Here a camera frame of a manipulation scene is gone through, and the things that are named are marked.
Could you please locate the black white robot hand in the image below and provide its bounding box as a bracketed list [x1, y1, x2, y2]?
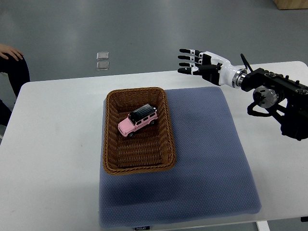
[178, 49, 247, 88]

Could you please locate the pink toy car black roof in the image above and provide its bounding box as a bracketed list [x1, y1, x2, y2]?
[117, 103, 158, 138]

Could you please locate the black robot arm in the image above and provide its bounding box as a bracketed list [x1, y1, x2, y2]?
[178, 49, 308, 141]

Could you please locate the brown wicker basket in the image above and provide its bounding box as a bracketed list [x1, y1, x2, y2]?
[102, 87, 177, 175]

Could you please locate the bystander hand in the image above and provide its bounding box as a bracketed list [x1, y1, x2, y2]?
[0, 44, 23, 61]

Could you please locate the upper metal floor plate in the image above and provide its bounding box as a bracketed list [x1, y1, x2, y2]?
[96, 51, 109, 60]

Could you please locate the wooden box corner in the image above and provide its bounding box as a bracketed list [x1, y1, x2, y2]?
[273, 0, 308, 10]

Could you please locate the blue-grey padded mat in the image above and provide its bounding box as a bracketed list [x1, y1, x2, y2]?
[99, 87, 261, 228]

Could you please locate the white table leg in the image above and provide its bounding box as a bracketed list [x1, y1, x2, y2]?
[256, 221, 270, 231]

